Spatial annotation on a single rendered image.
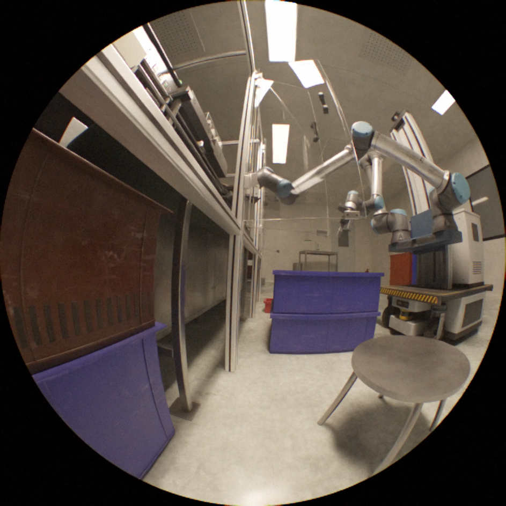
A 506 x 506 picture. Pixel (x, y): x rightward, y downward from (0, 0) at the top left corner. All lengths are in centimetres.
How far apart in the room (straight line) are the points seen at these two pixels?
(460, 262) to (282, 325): 129
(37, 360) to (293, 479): 46
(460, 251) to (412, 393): 124
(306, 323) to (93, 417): 84
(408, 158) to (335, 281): 74
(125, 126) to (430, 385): 51
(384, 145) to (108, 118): 102
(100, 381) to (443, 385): 50
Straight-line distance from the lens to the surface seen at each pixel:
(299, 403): 64
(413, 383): 36
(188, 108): 77
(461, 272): 148
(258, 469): 48
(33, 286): 20
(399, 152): 103
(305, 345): 93
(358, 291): 94
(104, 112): 18
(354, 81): 271
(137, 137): 20
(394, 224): 152
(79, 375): 25
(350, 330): 98
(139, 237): 29
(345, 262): 619
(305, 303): 86
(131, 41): 37
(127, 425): 35
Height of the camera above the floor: 44
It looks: 5 degrees up
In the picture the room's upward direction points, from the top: 3 degrees clockwise
